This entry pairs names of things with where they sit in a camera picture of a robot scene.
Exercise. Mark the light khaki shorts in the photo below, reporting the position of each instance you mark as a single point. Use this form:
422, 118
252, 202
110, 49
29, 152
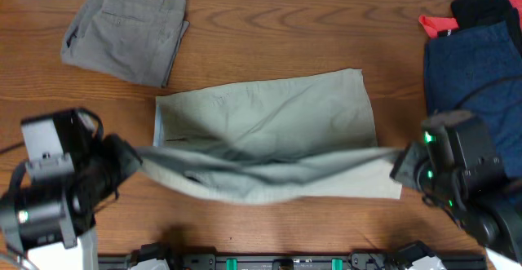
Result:
271, 141

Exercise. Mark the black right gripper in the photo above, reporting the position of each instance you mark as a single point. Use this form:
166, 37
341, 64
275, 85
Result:
400, 171

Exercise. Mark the black garment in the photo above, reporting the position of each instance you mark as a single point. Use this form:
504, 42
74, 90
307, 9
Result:
491, 27

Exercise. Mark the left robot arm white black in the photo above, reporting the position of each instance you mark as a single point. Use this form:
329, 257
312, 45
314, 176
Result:
48, 211

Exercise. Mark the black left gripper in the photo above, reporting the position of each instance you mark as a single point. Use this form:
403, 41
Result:
124, 152

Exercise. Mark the folded dark grey shorts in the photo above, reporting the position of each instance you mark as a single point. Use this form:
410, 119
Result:
134, 40

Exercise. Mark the red garment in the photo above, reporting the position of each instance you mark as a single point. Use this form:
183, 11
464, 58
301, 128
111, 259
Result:
436, 26

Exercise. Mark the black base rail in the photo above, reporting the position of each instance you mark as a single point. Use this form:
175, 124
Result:
413, 256

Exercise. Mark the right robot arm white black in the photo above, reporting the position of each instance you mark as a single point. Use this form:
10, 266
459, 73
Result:
456, 168

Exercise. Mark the navy blue garment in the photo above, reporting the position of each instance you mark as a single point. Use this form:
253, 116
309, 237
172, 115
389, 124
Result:
482, 84

